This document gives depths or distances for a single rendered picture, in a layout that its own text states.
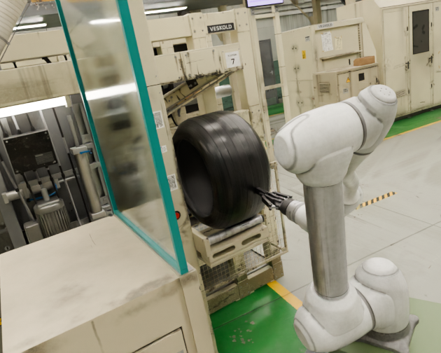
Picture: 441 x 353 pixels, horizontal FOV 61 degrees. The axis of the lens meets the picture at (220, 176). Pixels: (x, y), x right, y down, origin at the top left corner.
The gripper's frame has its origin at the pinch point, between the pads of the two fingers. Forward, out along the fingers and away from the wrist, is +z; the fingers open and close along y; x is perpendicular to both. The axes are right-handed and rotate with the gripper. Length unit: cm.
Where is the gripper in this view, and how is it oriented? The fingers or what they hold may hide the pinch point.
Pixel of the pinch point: (262, 192)
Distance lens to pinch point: 168.7
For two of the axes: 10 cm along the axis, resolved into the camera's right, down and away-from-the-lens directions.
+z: -5.3, -3.0, 7.9
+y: -8.4, 2.9, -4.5
